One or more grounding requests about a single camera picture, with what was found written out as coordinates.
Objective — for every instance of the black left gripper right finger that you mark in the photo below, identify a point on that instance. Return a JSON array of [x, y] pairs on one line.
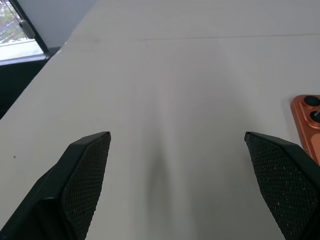
[[282, 185]]

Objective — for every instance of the orange smartphone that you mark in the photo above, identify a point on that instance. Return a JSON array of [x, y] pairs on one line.
[[306, 125]]

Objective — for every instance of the window with black frame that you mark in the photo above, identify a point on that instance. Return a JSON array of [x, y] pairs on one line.
[[15, 32]]

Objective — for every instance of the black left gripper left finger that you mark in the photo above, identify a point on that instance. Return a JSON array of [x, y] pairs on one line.
[[75, 190]]

